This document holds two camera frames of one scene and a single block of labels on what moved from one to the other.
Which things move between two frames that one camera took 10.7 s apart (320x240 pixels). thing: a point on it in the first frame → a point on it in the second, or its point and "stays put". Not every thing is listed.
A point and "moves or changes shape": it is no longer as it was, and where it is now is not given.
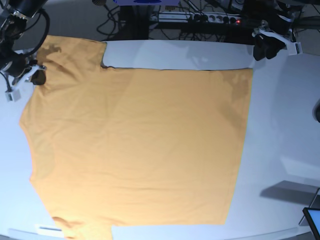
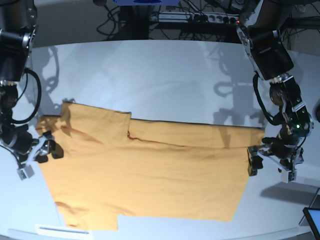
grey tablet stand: x=315 y=204 stays put
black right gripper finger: x=261 y=43 → x=254 y=160
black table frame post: x=134 y=22 stays put
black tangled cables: x=107 y=27 stays put
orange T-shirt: x=113 y=147 moves or changes shape
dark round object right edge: x=316 y=112 stays put
